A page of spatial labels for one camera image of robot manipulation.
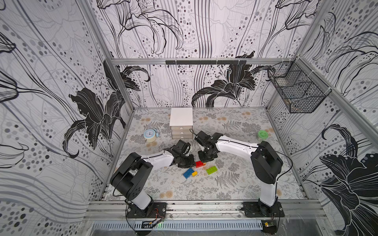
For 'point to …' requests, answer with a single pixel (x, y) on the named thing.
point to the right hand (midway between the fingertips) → (204, 159)
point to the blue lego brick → (188, 173)
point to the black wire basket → (301, 89)
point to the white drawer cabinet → (181, 122)
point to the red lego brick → (199, 163)
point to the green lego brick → (212, 169)
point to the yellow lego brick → (194, 173)
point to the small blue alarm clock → (150, 135)
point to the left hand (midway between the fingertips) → (196, 167)
